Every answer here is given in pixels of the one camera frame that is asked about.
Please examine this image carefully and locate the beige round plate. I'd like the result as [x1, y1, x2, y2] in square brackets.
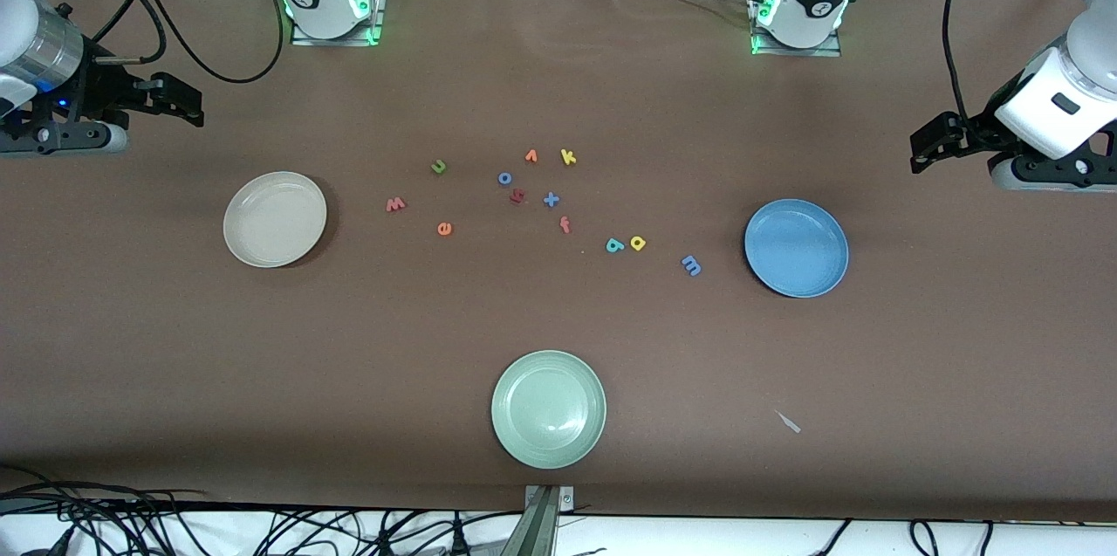
[223, 171, 328, 269]

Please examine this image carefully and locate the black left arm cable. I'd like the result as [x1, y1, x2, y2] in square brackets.
[942, 0, 996, 129]

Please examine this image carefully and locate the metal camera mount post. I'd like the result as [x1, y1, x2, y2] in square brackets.
[524, 484, 575, 556]

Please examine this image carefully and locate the brown table cover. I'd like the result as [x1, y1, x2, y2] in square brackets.
[0, 0, 1117, 522]

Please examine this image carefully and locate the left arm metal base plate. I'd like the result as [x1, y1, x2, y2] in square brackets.
[750, 0, 843, 58]

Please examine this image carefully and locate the blue round plate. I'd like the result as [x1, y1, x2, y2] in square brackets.
[744, 199, 849, 299]

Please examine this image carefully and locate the pale green round plate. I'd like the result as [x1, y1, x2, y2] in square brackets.
[490, 350, 607, 470]

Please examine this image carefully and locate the black floor cable tangle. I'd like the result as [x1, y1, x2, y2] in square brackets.
[0, 462, 612, 556]

